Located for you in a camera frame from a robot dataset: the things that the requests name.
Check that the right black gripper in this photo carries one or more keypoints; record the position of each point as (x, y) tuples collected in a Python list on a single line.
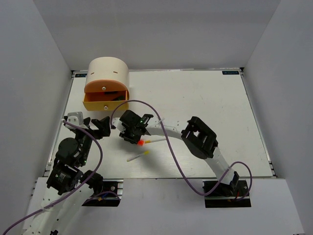
[(126, 135)]

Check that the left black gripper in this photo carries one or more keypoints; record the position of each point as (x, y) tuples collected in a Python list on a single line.
[(104, 127)]

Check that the yellow organizer drawer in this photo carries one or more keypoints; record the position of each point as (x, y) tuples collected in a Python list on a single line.
[(101, 102)]

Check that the green cap black highlighter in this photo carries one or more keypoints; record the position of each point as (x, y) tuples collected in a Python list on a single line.
[(120, 98)]

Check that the pink cap black highlighter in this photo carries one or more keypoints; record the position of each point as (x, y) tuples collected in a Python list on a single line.
[(108, 93)]

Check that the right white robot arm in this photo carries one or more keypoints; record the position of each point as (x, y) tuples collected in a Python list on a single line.
[(200, 140)]

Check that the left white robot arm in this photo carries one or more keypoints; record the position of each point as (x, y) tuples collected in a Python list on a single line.
[(67, 186)]

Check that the white pen orange-yellow cap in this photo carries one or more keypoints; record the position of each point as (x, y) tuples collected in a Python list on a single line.
[(155, 140)]

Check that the white pen yellow cap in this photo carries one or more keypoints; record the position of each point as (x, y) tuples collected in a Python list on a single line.
[(137, 156)]

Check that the blue logo sticker left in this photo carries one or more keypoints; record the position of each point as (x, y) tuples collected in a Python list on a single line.
[(80, 74)]

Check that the blue logo sticker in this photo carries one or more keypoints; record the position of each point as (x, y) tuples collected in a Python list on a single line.
[(80, 74), (229, 72)]

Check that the cream round drawer organizer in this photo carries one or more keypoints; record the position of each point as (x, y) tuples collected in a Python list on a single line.
[(108, 68)]

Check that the blue logo sticker right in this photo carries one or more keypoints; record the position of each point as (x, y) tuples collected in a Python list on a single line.
[(229, 72)]

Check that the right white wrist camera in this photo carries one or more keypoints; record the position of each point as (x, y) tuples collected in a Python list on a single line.
[(118, 124)]

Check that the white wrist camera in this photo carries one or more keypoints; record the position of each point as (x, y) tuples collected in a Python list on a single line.
[(118, 124), (77, 119)]

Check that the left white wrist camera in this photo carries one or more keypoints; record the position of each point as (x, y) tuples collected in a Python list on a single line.
[(77, 119)]

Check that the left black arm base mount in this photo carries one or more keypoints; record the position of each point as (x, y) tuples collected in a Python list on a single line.
[(109, 196)]

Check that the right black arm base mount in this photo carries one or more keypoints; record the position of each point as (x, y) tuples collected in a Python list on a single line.
[(220, 199)]

